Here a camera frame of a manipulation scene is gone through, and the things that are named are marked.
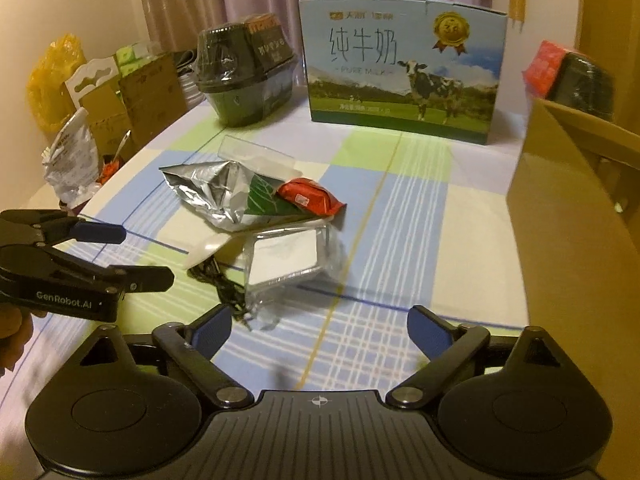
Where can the red snack packet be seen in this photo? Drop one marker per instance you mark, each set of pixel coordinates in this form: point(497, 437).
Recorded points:
point(310, 197)

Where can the crumpled silver white bag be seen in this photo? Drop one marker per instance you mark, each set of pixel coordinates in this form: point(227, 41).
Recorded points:
point(70, 160)

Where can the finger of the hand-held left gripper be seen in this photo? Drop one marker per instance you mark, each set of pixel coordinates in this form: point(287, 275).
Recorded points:
point(145, 280)
point(95, 231)

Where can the clear plastic tray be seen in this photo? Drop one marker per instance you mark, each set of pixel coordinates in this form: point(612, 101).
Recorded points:
point(285, 260)

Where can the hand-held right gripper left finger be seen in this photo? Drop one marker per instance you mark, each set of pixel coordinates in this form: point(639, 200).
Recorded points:
point(212, 332)

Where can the brown cardboard box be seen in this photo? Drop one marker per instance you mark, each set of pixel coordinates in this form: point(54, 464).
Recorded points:
point(575, 220)

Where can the small brown carton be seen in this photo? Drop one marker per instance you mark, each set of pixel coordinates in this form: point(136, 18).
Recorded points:
point(107, 120)

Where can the desk with checked tablecloth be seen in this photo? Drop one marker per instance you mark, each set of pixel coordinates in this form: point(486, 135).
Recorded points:
point(430, 220)

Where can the dark shiny bag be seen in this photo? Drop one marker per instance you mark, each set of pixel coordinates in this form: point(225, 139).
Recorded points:
point(186, 80)

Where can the green tissue pack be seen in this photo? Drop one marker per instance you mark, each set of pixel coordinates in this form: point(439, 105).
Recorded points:
point(135, 54)

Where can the yellow plastic bag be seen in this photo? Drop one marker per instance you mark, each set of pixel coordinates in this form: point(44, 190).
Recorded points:
point(50, 85)

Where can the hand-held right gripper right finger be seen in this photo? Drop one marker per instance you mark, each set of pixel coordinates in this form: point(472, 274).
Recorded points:
point(427, 330)

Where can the large brown carton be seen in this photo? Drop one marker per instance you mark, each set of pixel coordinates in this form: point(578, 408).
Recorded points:
point(150, 95)

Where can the person's left hand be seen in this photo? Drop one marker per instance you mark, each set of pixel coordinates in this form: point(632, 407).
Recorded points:
point(15, 335)

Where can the white plastic piece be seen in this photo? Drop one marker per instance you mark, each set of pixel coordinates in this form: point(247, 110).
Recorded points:
point(210, 252)

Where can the silver foil bag green label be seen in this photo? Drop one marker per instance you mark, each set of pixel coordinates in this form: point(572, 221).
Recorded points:
point(215, 195)

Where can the dark bowl with red label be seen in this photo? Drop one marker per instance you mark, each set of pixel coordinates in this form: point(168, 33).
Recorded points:
point(575, 80)

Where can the blue milk carton with cow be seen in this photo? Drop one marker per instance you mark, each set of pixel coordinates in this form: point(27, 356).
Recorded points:
point(400, 70)

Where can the dark wrapped plastic bowl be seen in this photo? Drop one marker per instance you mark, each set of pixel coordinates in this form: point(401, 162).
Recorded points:
point(240, 80)

